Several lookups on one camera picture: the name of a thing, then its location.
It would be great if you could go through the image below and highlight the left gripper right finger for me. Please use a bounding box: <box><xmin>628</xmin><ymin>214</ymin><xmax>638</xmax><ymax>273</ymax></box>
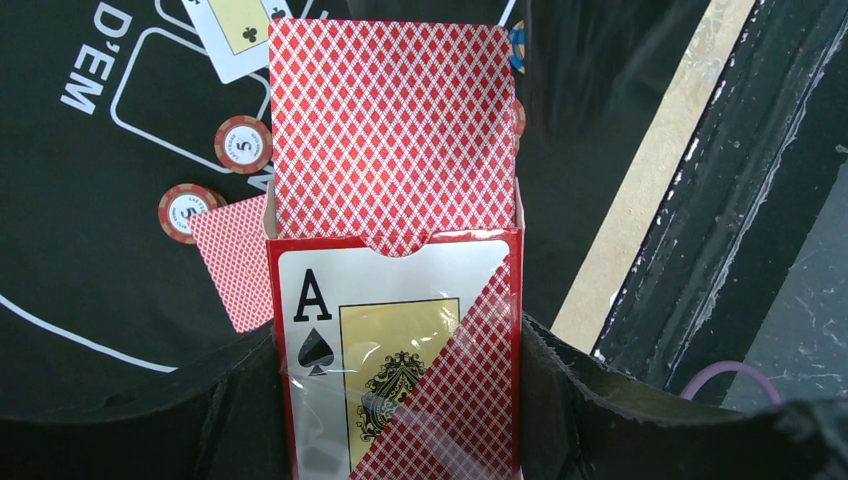
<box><xmin>520</xmin><ymin>316</ymin><xmax>847</xmax><ymax>479</ymax></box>

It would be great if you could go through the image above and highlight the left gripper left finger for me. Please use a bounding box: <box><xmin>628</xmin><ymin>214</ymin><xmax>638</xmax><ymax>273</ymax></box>
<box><xmin>1</xmin><ymin>325</ymin><xmax>291</xmax><ymax>479</ymax></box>

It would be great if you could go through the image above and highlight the red playing card box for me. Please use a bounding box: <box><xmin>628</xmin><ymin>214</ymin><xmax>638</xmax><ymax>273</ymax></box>
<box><xmin>266</xmin><ymin>209</ymin><xmax>524</xmax><ymax>479</ymax></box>

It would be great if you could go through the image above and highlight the red-backed card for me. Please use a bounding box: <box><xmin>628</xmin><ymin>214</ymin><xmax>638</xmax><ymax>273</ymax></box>
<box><xmin>189</xmin><ymin>194</ymin><xmax>274</xmax><ymax>333</ymax></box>

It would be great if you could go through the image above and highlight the red chip pile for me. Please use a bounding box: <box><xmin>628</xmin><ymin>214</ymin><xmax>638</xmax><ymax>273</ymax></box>
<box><xmin>157</xmin><ymin>183</ymin><xmax>226</xmax><ymax>245</ymax></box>

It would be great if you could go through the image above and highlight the single red chip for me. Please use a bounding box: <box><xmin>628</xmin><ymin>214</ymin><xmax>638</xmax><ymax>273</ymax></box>
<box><xmin>214</xmin><ymin>115</ymin><xmax>272</xmax><ymax>175</ymax></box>

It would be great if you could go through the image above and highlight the red-backed card deck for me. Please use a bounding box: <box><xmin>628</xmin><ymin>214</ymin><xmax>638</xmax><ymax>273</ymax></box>
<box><xmin>269</xmin><ymin>19</ymin><xmax>515</xmax><ymax>256</ymax></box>

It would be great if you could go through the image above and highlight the face-up two of clubs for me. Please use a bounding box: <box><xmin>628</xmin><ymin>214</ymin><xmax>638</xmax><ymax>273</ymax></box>
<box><xmin>183</xmin><ymin>0</ymin><xmax>292</xmax><ymax>84</ymax></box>

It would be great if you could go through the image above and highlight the blue chip stack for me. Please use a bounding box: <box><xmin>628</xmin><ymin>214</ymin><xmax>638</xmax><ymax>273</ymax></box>
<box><xmin>509</xmin><ymin>20</ymin><xmax>525</xmax><ymax>74</ymax></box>

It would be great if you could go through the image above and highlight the red chip stack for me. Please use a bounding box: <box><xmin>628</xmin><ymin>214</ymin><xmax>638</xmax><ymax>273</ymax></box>
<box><xmin>513</xmin><ymin>98</ymin><xmax>526</xmax><ymax>154</ymax></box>

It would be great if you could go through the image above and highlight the black poker table mat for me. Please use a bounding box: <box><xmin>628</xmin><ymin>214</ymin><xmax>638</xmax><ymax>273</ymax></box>
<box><xmin>1</xmin><ymin>1</ymin><xmax>706</xmax><ymax>416</ymax></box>

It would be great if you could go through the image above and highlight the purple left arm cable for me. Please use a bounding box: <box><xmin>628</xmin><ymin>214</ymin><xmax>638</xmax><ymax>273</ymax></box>
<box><xmin>680</xmin><ymin>360</ymin><xmax>783</xmax><ymax>407</ymax></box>

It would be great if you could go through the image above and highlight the aluminium mounting rail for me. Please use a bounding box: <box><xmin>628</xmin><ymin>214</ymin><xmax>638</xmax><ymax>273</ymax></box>
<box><xmin>593</xmin><ymin>1</ymin><xmax>847</xmax><ymax>411</ymax></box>

